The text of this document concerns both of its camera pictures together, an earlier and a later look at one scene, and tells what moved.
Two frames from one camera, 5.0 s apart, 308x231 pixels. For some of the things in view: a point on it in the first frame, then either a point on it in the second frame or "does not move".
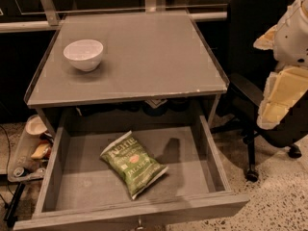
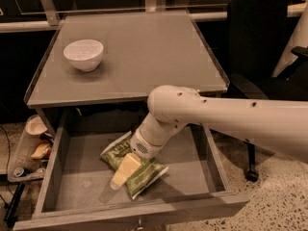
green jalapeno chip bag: [135, 165] does not move
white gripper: [293, 38] -> [143, 146]
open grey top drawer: [79, 188] does not move
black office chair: [252, 10] does not move
